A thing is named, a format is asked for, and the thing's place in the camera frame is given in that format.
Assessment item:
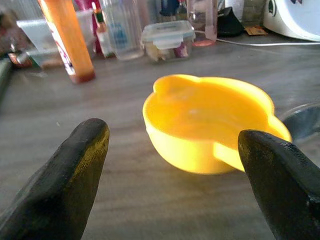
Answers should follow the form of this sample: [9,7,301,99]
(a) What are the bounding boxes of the small sauce bottle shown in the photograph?
[91,1,115,59]

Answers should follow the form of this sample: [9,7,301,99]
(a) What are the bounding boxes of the grey wooden table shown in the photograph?
[0,32,320,240]

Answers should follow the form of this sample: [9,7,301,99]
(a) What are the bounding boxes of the orange-brown card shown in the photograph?
[243,25,269,36]

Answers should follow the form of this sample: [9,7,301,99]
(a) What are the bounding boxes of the pink clear tumbler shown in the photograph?
[186,0,219,48]

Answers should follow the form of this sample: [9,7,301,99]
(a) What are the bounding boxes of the clear lidded food container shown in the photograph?
[141,20,196,63]

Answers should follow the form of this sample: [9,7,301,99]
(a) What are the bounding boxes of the black pouch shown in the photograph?
[216,6,245,38]

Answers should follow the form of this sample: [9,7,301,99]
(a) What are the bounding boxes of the white kitchen appliance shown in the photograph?
[262,0,320,43]

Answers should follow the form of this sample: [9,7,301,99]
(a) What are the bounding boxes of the round steel bowl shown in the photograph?
[279,102,320,166]

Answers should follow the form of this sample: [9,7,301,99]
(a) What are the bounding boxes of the clear plastic tub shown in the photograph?
[16,9,97,68]

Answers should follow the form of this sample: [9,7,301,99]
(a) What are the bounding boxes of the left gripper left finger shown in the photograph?
[0,118,111,240]

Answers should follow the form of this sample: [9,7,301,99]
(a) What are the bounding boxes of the yellow plastic bowl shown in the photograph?
[142,73,293,175]

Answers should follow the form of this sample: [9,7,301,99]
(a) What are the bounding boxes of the white power cable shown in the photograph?
[194,29,320,47]

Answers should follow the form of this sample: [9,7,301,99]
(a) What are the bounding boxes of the clear ribbed plastic bottle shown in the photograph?
[99,0,145,61]

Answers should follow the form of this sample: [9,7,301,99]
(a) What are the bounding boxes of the orange sauce bottle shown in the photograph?
[37,0,96,84]

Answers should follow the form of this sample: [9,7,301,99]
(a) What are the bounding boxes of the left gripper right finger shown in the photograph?
[237,129,320,240]

